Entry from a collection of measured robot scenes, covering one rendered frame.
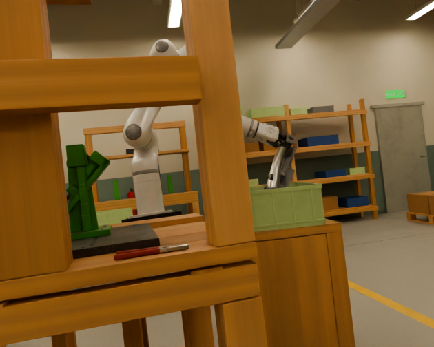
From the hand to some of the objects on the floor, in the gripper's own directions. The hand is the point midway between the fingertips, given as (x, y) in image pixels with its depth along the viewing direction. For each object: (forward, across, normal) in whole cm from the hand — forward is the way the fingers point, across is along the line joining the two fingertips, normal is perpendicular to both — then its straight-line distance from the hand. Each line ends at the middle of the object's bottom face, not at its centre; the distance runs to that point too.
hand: (286, 142), depth 167 cm
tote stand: (+41, +62, -92) cm, 118 cm away
